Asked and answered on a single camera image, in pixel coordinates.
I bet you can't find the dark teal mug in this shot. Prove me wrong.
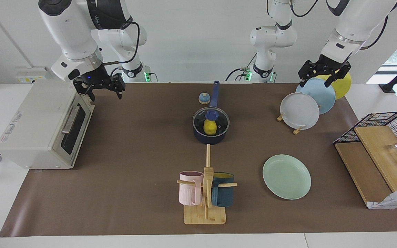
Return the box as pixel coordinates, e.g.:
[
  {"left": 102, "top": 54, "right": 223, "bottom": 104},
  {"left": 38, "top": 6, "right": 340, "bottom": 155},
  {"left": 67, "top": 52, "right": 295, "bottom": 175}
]
[{"left": 211, "top": 172, "right": 235, "bottom": 208}]

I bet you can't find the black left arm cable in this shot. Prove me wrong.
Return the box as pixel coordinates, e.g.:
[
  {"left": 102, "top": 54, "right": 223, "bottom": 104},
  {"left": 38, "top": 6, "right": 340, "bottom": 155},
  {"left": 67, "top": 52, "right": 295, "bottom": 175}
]
[{"left": 289, "top": 0, "right": 389, "bottom": 51}]

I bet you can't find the white plate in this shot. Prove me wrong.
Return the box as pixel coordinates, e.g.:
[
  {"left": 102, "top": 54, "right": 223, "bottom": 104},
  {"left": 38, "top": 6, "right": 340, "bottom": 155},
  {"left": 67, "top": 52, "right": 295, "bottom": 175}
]
[{"left": 280, "top": 92, "right": 320, "bottom": 131}]

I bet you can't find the white wall socket box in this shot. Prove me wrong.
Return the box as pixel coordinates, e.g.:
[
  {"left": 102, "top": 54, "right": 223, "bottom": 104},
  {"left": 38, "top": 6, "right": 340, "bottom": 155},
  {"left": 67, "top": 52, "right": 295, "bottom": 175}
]
[{"left": 15, "top": 67, "right": 53, "bottom": 84}]

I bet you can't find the light wooden shelf board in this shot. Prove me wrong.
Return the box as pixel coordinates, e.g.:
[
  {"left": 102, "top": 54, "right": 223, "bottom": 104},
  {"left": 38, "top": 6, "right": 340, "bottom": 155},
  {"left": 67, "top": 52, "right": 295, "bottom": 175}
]
[{"left": 354, "top": 125, "right": 397, "bottom": 193}]

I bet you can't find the mint green plate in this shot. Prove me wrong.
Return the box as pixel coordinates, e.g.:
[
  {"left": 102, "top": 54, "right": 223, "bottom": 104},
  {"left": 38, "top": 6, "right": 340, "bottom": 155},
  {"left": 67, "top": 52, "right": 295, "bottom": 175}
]
[{"left": 263, "top": 154, "right": 312, "bottom": 200}]

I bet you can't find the light blue plate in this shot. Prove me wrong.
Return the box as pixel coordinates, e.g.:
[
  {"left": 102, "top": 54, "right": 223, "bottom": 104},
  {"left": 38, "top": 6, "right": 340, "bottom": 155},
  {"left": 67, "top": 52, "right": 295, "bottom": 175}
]
[{"left": 295, "top": 78, "right": 336, "bottom": 115}]

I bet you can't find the pink ribbed mug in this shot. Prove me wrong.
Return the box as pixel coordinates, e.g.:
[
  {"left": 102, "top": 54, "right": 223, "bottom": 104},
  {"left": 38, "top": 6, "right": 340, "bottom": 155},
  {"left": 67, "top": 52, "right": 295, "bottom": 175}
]
[{"left": 179, "top": 171, "right": 204, "bottom": 206}]

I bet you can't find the yellow pepper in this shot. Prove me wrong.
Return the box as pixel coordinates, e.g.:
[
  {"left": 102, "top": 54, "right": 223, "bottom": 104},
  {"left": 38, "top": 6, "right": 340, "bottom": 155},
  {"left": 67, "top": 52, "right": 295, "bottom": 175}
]
[{"left": 203, "top": 119, "right": 218, "bottom": 135}]

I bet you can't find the beige toaster oven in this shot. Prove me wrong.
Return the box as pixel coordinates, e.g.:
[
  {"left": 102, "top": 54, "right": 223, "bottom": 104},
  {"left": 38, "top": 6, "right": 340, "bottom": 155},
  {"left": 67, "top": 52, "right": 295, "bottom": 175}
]
[{"left": 0, "top": 79, "right": 96, "bottom": 170}]

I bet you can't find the black wire basket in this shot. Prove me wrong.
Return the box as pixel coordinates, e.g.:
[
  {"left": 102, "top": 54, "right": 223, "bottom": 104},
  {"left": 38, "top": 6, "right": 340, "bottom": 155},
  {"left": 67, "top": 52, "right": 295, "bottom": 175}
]
[{"left": 334, "top": 111, "right": 397, "bottom": 157}]

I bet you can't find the black base cable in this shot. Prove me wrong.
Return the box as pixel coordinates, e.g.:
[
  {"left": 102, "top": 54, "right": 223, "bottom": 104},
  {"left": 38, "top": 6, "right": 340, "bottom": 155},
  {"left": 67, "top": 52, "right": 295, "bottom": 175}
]
[{"left": 225, "top": 52, "right": 258, "bottom": 82}]

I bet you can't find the yellow plate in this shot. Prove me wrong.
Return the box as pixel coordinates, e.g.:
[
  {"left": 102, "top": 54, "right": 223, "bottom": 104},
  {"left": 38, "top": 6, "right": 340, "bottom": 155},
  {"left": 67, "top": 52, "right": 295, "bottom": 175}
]
[{"left": 317, "top": 71, "right": 352, "bottom": 100}]

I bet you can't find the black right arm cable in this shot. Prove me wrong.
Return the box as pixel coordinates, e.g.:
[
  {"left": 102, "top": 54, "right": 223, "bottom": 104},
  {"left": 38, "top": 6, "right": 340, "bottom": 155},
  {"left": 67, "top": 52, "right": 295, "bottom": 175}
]
[{"left": 103, "top": 21, "right": 141, "bottom": 66}]

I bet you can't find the brown table mat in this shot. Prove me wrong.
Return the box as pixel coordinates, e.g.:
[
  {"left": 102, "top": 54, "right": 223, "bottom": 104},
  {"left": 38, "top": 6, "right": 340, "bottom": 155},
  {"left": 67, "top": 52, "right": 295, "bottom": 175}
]
[{"left": 0, "top": 82, "right": 397, "bottom": 237}]

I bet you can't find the glass lid blue knob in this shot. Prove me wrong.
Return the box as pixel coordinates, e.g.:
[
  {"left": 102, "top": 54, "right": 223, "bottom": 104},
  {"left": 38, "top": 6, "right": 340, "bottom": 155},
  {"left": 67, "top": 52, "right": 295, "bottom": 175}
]
[{"left": 192, "top": 107, "right": 230, "bottom": 137}]

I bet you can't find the wooden plate rack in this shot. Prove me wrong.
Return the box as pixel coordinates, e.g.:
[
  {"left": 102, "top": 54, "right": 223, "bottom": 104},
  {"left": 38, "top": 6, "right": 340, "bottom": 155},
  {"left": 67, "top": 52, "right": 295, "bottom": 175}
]
[{"left": 277, "top": 112, "right": 305, "bottom": 135}]

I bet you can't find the wooden mug tree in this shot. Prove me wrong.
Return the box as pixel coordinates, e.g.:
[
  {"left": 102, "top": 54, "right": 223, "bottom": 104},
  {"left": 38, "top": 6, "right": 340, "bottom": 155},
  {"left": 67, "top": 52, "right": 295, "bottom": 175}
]
[{"left": 177, "top": 144, "right": 238, "bottom": 225}]

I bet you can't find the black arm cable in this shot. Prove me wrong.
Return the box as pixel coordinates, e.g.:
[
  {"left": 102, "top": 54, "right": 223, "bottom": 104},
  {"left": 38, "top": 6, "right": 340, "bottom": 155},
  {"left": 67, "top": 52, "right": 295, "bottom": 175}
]
[
  {"left": 103, "top": 21, "right": 141, "bottom": 66},
  {"left": 289, "top": 0, "right": 389, "bottom": 51}
]

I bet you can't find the dark blue pot long handle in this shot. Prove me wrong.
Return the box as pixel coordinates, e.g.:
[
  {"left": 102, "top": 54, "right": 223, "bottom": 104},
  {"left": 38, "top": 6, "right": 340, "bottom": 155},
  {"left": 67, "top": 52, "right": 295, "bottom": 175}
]
[{"left": 192, "top": 80, "right": 230, "bottom": 145}]

